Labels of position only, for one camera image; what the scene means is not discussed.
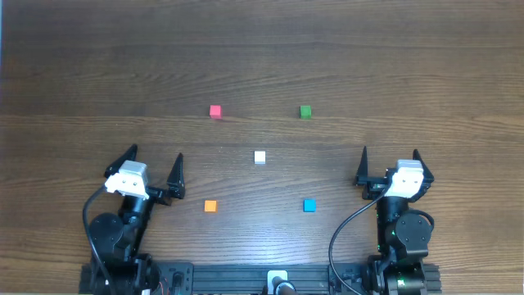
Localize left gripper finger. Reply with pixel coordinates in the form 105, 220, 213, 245
103, 143, 138, 179
166, 152, 187, 201

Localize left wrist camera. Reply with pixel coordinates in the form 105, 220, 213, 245
104, 160, 151, 201

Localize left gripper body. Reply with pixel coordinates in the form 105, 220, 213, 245
147, 186, 174, 207

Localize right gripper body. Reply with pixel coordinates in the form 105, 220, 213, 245
362, 175, 434, 203

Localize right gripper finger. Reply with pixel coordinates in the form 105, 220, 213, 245
354, 146, 369, 188
412, 148, 436, 186

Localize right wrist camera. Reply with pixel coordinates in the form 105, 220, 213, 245
384, 159, 425, 198

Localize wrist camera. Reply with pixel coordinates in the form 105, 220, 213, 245
104, 160, 151, 201
384, 159, 425, 198

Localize mounting rail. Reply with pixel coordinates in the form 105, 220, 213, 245
79, 261, 443, 295

